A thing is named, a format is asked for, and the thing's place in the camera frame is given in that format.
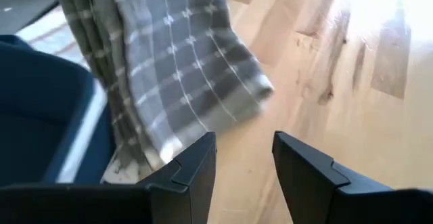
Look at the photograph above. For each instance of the navy fabric storage bin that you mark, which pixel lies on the navy fabric storage bin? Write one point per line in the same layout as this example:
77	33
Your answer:
40	115

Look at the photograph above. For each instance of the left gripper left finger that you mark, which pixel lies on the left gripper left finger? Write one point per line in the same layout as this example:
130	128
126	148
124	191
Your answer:
189	180

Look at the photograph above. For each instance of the grey plaid towel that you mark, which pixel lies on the grey plaid towel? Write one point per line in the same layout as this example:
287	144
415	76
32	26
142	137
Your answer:
176	65

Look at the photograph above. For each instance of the white towel with red stripes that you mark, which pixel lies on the white towel with red stripes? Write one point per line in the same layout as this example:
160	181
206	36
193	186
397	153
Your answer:
50	38

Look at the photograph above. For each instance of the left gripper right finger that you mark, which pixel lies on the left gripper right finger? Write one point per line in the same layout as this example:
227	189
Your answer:
304	176

